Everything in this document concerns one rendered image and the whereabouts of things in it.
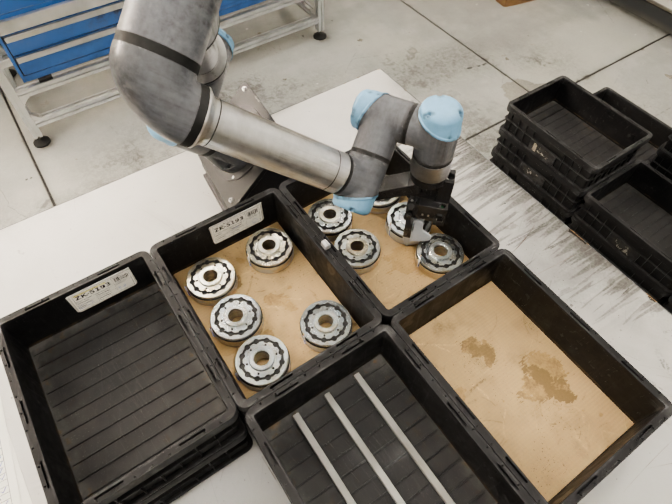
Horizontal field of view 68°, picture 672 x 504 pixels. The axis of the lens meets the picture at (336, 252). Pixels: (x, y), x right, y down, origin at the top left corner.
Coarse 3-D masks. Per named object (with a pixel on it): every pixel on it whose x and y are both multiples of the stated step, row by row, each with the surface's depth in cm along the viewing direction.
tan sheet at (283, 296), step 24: (240, 240) 114; (240, 264) 110; (240, 288) 107; (264, 288) 107; (288, 288) 107; (312, 288) 107; (264, 312) 103; (288, 312) 103; (288, 336) 100; (264, 360) 97; (240, 384) 95
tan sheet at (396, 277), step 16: (304, 208) 119; (352, 224) 116; (368, 224) 117; (384, 224) 117; (384, 240) 114; (384, 256) 111; (400, 256) 111; (464, 256) 112; (368, 272) 109; (384, 272) 109; (400, 272) 109; (416, 272) 109; (384, 288) 107; (400, 288) 107; (416, 288) 107; (384, 304) 104
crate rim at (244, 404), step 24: (264, 192) 109; (216, 216) 105; (168, 240) 101; (312, 240) 102; (336, 264) 98; (192, 312) 92; (360, 336) 89; (216, 360) 88; (312, 360) 87; (240, 408) 83
